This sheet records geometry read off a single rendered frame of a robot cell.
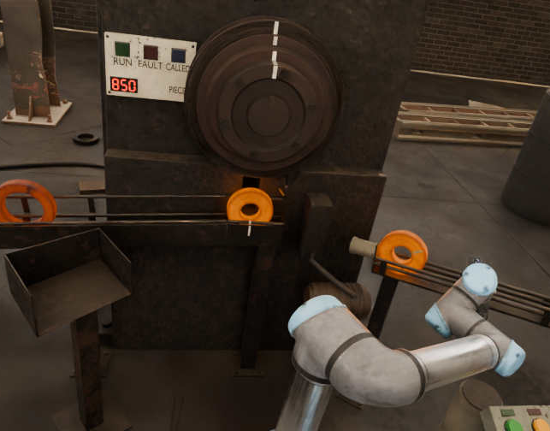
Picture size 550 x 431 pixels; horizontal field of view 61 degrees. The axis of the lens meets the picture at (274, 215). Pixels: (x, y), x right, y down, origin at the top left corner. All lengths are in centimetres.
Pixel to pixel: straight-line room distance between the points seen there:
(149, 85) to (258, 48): 38
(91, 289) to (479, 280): 104
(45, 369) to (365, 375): 149
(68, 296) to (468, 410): 116
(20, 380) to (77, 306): 71
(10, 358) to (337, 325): 154
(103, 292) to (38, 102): 300
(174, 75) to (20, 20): 273
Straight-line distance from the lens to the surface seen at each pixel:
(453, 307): 120
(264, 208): 159
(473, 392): 153
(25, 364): 213
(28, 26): 415
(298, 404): 102
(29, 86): 427
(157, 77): 153
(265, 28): 136
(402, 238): 158
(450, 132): 517
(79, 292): 147
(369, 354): 85
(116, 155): 161
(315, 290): 164
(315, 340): 89
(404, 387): 88
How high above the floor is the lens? 154
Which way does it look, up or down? 30 degrees down
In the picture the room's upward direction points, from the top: 9 degrees clockwise
